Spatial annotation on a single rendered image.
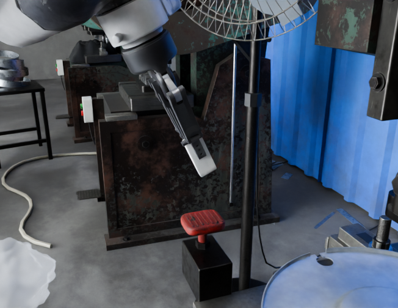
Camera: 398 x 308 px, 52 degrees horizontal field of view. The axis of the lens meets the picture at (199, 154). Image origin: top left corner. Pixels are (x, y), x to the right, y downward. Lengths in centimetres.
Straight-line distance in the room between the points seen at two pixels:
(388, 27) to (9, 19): 42
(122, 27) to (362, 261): 45
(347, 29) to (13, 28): 39
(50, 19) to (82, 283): 148
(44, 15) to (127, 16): 11
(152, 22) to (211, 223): 34
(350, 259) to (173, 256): 143
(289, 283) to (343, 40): 30
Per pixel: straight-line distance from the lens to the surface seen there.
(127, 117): 186
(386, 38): 48
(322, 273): 57
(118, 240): 207
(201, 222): 70
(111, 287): 183
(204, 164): 67
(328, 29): 53
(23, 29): 56
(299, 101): 288
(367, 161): 241
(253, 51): 126
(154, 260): 195
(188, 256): 73
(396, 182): 46
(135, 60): 58
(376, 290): 56
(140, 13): 56
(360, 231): 74
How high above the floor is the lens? 111
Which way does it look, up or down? 20 degrees down
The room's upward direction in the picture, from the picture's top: straight up
